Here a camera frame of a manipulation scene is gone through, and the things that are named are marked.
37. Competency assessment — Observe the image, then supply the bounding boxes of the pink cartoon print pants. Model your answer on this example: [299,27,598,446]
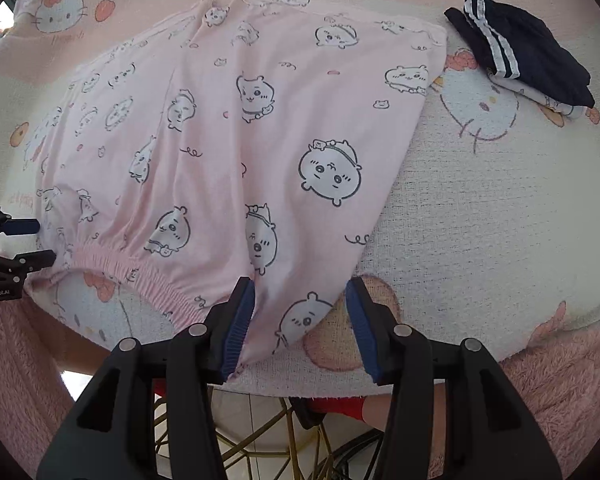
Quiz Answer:
[29,0,448,366]

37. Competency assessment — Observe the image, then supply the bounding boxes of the pink fluffy right sleeve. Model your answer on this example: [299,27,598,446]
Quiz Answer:
[427,326,600,478]

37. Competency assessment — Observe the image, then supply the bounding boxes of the pink fluffy sleeve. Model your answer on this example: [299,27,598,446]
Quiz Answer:
[427,326,600,478]
[0,291,106,476]

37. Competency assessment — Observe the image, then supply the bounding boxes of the pink fluffy left sleeve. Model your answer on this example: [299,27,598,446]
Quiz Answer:
[0,291,106,476]

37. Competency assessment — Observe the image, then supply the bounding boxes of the red sock foot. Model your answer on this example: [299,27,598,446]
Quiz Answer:
[309,396,365,420]

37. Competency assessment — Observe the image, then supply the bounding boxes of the pink Hello Kitty sofa cover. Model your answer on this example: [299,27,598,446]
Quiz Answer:
[0,0,600,399]

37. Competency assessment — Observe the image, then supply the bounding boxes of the folded navy striped garment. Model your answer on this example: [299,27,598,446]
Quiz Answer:
[444,0,595,118]

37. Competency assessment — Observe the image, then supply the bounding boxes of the gold wire stool frame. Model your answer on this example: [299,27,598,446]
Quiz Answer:
[154,393,382,480]

